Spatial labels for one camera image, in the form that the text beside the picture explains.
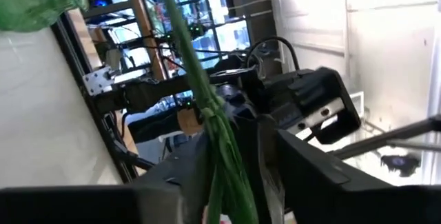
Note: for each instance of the red artificial flower bunch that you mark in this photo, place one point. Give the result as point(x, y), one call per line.
point(213, 127)

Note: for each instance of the silver metal bracket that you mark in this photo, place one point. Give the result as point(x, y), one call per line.
point(98, 81)

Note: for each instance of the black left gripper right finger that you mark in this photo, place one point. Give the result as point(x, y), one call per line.
point(344, 203)

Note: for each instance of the black rig post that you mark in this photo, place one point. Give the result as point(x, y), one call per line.
point(396, 134)

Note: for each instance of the wooden beam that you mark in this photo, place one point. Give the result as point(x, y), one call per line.
point(146, 31)

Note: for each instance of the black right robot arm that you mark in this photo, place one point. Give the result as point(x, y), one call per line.
point(155, 93)

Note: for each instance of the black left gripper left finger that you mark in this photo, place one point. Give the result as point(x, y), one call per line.
point(103, 206)

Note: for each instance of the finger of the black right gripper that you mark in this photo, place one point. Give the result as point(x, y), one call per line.
point(270, 169)

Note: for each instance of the green glass vase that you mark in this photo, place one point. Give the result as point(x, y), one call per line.
point(31, 10)

